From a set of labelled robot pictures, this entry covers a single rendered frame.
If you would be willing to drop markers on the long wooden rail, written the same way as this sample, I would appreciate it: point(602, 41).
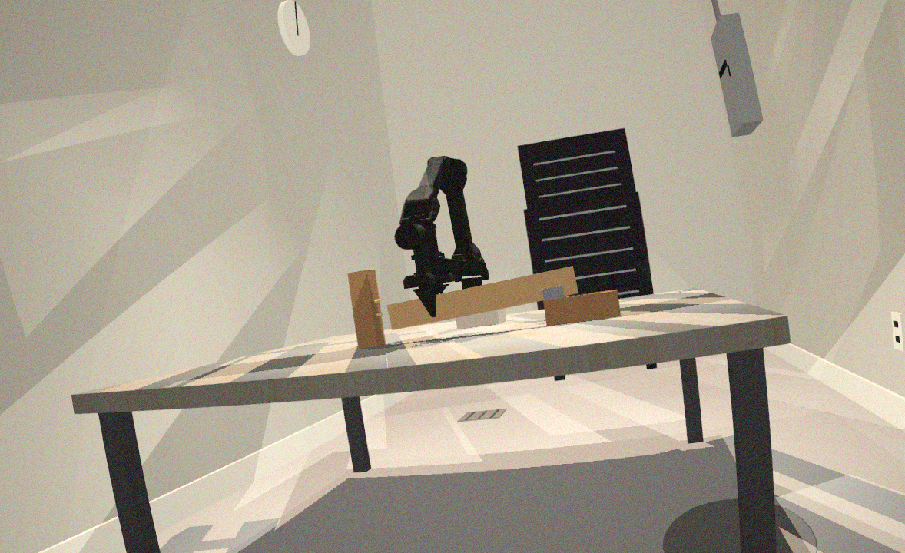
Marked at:
point(484, 298)

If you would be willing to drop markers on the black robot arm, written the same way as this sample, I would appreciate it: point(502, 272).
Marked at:
point(420, 209)

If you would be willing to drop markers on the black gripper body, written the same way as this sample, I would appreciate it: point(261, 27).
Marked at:
point(424, 276)

